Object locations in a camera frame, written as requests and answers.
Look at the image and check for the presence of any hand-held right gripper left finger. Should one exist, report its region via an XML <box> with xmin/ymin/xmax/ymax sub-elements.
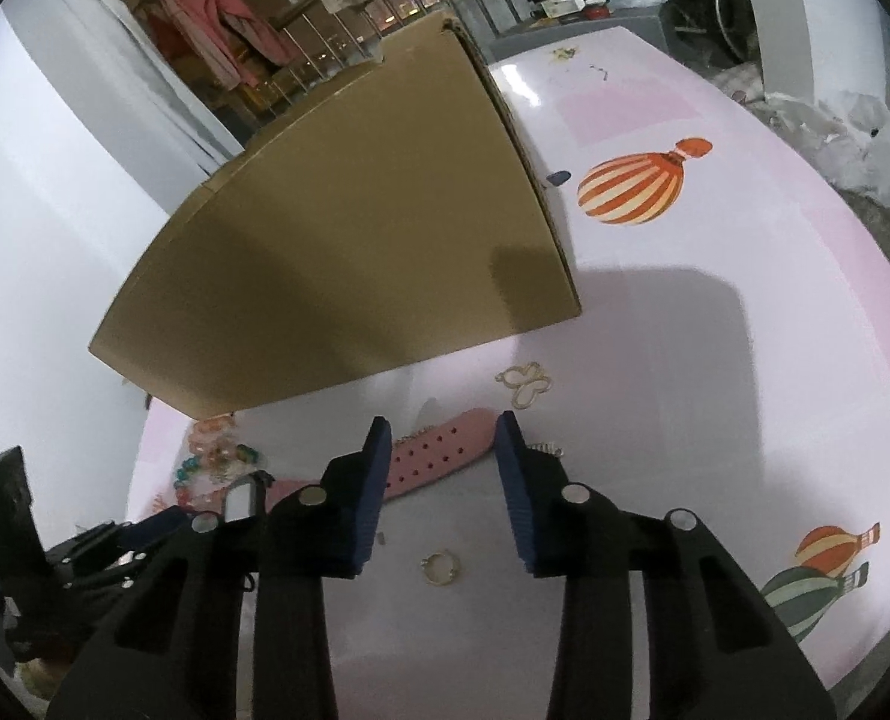
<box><xmin>46</xmin><ymin>415</ymin><xmax>393</xmax><ymax>720</ymax></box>

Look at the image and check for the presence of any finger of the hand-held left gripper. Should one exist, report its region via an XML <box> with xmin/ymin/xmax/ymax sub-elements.
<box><xmin>53</xmin><ymin>505</ymin><xmax>195</xmax><ymax>569</ymax></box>
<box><xmin>61</xmin><ymin>550</ymin><xmax>162</xmax><ymax>617</ymax></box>

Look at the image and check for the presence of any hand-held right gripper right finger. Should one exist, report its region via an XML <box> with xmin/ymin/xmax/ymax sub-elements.
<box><xmin>494</xmin><ymin>411</ymin><xmax>840</xmax><ymax>720</ymax></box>

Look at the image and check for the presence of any multicolour bead bracelet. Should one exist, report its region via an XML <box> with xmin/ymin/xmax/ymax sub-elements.
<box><xmin>173</xmin><ymin>444</ymin><xmax>266</xmax><ymax>515</ymax></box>

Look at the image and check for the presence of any pink strap digital watch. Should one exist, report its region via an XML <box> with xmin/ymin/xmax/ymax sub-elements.
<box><xmin>220</xmin><ymin>407</ymin><xmax>495</xmax><ymax>527</ymax></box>

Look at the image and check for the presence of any gold ring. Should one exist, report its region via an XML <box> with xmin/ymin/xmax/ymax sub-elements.
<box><xmin>421</xmin><ymin>551</ymin><xmax>462</xmax><ymax>586</ymax></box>

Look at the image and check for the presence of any brown cardboard box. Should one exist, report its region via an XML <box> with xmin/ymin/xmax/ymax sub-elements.
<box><xmin>88</xmin><ymin>9</ymin><xmax>582</xmax><ymax>421</ymax></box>

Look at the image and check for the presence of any gold butterfly hair clip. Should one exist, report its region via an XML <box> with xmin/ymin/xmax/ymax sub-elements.
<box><xmin>495</xmin><ymin>362</ymin><xmax>556</xmax><ymax>410</ymax></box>

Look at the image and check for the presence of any white curtain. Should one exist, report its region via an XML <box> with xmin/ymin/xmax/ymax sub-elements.
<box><xmin>32</xmin><ymin>0</ymin><xmax>247</xmax><ymax>218</ymax></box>

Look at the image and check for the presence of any grey cabinet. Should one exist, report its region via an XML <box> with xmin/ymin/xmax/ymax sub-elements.
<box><xmin>520</xmin><ymin>4</ymin><xmax>671</xmax><ymax>50</ymax></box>

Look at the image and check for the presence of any clear plastic bag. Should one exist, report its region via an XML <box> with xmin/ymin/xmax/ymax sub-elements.
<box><xmin>763</xmin><ymin>86</ymin><xmax>890</xmax><ymax>207</ymax></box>

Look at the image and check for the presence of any pink hanging jacket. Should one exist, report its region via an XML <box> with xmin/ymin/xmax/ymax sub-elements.
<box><xmin>158</xmin><ymin>0</ymin><xmax>299</xmax><ymax>91</ymax></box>

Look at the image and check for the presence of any wheelchair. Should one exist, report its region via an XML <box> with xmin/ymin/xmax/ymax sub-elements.
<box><xmin>658</xmin><ymin>0</ymin><xmax>761</xmax><ymax>65</ymax></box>

